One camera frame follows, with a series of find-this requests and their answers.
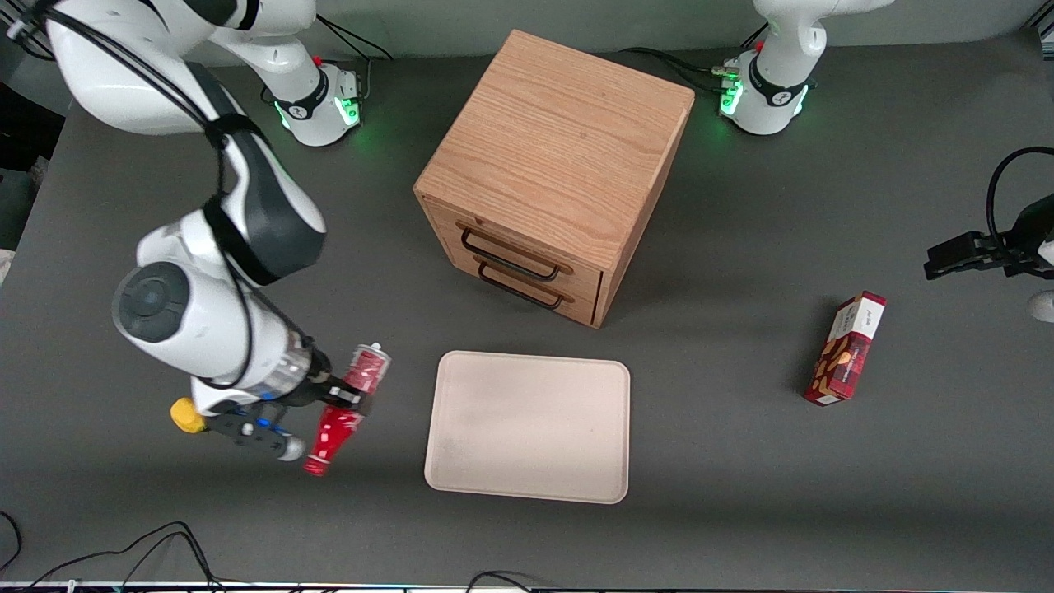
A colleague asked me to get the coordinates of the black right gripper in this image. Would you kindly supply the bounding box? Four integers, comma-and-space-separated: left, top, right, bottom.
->
284, 349, 378, 418

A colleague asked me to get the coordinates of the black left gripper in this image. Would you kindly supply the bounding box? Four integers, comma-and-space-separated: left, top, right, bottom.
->
923, 194, 1054, 282

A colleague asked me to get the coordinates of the beige rectangular tray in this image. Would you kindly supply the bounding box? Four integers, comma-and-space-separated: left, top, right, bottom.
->
423, 350, 632, 505

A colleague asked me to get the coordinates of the red almond snack box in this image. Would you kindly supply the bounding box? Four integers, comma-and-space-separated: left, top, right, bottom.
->
803, 290, 888, 407

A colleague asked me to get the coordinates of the yellow lemon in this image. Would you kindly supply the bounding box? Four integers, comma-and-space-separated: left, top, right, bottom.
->
170, 397, 207, 435

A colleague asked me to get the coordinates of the wooden two-drawer cabinet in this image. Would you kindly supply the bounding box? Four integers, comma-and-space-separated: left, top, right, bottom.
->
413, 30, 696, 330

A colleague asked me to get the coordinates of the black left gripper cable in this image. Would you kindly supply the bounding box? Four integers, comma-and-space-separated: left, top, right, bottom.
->
986, 146, 1054, 248

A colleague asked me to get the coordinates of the black metal drawer handle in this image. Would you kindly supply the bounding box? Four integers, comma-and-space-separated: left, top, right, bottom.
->
459, 227, 562, 283
477, 262, 566, 311

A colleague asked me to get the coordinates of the short black table-edge cable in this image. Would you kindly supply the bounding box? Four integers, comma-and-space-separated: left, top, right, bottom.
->
464, 570, 540, 593

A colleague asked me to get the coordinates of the black looped table-edge cable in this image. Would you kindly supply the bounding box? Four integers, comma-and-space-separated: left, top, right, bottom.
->
0, 511, 227, 592

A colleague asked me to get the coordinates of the black left arm base cable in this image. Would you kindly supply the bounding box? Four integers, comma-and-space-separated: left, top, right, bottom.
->
619, 23, 771, 96

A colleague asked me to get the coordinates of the black arm base cable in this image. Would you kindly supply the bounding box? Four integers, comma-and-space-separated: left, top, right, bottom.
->
311, 15, 396, 100
619, 23, 771, 96

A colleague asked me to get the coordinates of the black right arm base cable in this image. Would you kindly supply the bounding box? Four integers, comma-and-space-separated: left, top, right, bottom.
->
311, 15, 396, 100

